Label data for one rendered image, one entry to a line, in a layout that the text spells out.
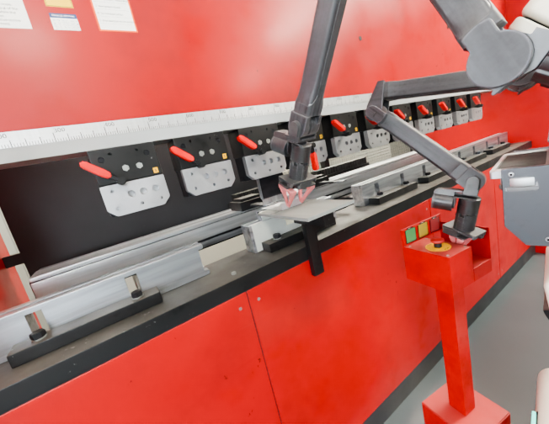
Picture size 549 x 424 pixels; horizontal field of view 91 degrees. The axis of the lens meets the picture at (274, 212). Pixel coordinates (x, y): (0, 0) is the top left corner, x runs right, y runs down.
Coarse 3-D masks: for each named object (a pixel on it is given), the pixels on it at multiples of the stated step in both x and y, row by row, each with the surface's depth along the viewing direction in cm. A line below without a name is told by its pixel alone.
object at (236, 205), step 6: (240, 198) 115; (246, 198) 112; (252, 198) 113; (258, 198) 114; (234, 204) 114; (240, 204) 110; (246, 204) 111; (252, 204) 110; (258, 204) 106; (264, 204) 102; (270, 204) 100; (234, 210) 116; (240, 210) 111
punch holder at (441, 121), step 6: (432, 102) 146; (438, 102) 145; (444, 102) 149; (432, 108) 147; (438, 108) 146; (438, 114) 146; (444, 114) 149; (450, 114) 152; (438, 120) 146; (444, 120) 149; (450, 120) 153; (438, 126) 147; (444, 126) 149; (450, 126) 153
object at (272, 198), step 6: (276, 174) 96; (282, 174) 97; (258, 180) 92; (264, 180) 93; (270, 180) 94; (276, 180) 96; (258, 186) 94; (264, 186) 93; (270, 186) 94; (276, 186) 96; (264, 192) 93; (270, 192) 95; (276, 192) 96; (264, 198) 93; (270, 198) 96; (276, 198) 97; (282, 198) 98
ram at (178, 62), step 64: (192, 0) 75; (256, 0) 85; (384, 0) 118; (0, 64) 55; (64, 64) 60; (128, 64) 67; (192, 64) 75; (256, 64) 86; (384, 64) 120; (448, 64) 150; (0, 128) 55; (192, 128) 76
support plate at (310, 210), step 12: (300, 204) 89; (312, 204) 84; (324, 204) 80; (336, 204) 77; (348, 204) 77; (264, 216) 88; (276, 216) 82; (288, 216) 76; (300, 216) 73; (312, 216) 70
